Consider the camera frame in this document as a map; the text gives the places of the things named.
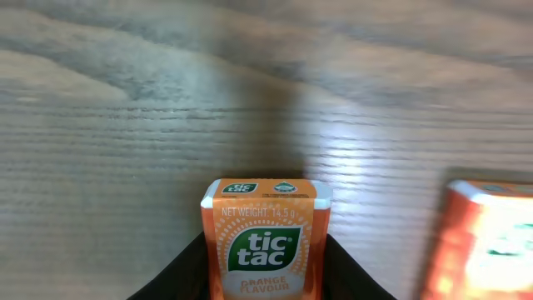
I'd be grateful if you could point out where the orange candy box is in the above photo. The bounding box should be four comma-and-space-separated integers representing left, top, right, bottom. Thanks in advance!
200, 177, 334, 300
418, 178, 533, 300

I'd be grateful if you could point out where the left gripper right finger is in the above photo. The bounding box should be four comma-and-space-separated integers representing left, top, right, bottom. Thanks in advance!
321, 232, 397, 300

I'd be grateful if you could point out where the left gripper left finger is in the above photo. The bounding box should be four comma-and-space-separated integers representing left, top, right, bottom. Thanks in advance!
127, 231, 212, 300

